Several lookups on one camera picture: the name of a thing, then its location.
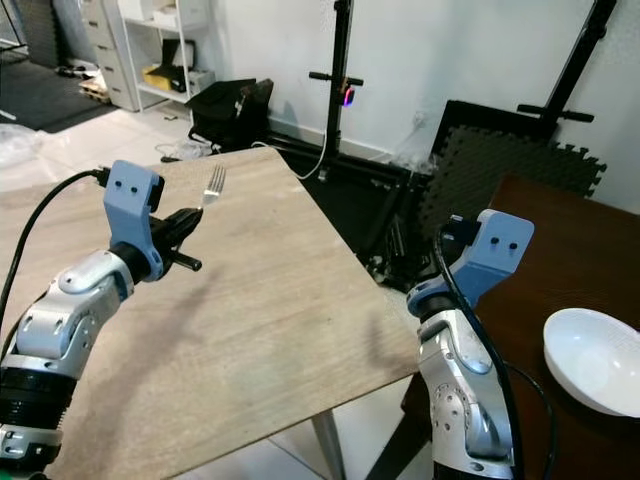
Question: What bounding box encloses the silver metal fork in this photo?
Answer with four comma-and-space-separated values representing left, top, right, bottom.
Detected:
199, 165, 229, 209

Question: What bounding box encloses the black foam puzzle mat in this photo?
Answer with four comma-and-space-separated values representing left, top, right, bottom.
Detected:
400, 99, 608, 269

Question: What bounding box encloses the black bag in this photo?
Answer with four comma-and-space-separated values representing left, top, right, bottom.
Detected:
186, 78, 274, 153

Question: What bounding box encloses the clear plastic bag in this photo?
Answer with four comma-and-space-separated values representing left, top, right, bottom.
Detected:
0, 124, 47, 168

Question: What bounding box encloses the yellow box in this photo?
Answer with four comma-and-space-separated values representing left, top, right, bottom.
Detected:
142, 64, 193, 94

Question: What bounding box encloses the white metal shelf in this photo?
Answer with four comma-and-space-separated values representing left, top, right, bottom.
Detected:
122, 0, 218, 106

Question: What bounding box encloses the grey drawer cabinet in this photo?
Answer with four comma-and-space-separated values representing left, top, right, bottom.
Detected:
80, 0, 142, 112

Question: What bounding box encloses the black floor mat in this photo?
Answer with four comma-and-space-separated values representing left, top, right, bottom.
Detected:
0, 60, 118, 134

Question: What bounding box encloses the white ceramic bowl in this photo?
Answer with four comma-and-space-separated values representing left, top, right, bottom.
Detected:
543, 308, 640, 419

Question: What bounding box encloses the slanted black stand pole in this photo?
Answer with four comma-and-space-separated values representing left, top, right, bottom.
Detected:
517, 0, 620, 141

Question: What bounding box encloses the upright black stand pole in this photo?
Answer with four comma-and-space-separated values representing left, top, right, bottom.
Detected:
307, 0, 367, 183

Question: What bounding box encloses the grey metal table leg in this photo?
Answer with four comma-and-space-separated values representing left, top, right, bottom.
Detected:
308, 410, 347, 480

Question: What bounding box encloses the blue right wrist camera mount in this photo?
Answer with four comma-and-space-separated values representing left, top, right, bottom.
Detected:
408, 209, 536, 313

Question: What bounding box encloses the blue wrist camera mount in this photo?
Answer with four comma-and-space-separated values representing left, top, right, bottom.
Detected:
408, 209, 536, 313
104, 160, 167, 283

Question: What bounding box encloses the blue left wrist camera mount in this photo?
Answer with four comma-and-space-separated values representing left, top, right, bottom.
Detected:
104, 160, 167, 283

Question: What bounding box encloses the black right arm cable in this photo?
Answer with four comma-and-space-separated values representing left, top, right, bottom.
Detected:
433, 232, 558, 480

